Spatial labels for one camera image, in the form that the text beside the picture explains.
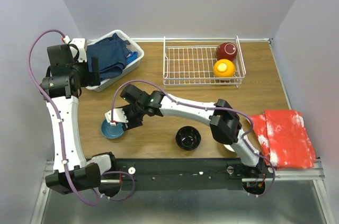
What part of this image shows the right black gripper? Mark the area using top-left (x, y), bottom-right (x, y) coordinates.
top-left (118, 104), bottom-right (145, 133)

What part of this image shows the blue bowl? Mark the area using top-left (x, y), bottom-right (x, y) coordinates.
top-left (101, 120), bottom-right (124, 139)

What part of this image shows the white wire dish rack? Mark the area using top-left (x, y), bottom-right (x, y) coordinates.
top-left (163, 36), bottom-right (246, 86)

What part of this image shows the orange bowl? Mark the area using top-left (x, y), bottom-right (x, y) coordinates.
top-left (213, 59), bottom-right (236, 78)

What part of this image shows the plain white bowl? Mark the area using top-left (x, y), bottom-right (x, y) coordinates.
top-left (224, 144), bottom-right (235, 153)

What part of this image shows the red floral bowl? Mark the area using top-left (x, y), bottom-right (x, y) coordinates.
top-left (216, 42), bottom-right (237, 61)

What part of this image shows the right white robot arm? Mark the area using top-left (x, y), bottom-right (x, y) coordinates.
top-left (111, 84), bottom-right (263, 177)

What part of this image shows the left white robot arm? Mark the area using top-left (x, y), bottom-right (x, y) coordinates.
top-left (40, 43), bottom-right (118, 194)

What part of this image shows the navy blue cloth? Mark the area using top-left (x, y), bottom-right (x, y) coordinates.
top-left (86, 33), bottom-right (133, 81)

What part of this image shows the bright blue cloth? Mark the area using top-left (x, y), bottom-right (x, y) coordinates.
top-left (126, 51), bottom-right (138, 65)

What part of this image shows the white laundry basket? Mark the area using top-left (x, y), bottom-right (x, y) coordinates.
top-left (86, 30), bottom-right (144, 92)

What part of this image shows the black fluted bowl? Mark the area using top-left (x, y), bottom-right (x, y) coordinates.
top-left (175, 126), bottom-right (201, 151)

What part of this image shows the red white cloth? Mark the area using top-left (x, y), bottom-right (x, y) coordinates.
top-left (250, 110), bottom-right (316, 169)

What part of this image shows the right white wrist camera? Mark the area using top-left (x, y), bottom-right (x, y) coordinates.
top-left (104, 107), bottom-right (128, 126)

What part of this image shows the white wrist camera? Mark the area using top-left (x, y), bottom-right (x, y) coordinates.
top-left (104, 107), bottom-right (128, 126)
top-left (61, 35), bottom-right (87, 62)

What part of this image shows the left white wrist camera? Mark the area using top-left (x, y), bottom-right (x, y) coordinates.
top-left (61, 35), bottom-right (87, 62)

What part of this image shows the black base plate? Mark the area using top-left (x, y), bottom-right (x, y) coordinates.
top-left (99, 158), bottom-right (273, 196)

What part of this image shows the aluminium frame rail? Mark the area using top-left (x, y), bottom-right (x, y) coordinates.
top-left (42, 159), bottom-right (326, 182)

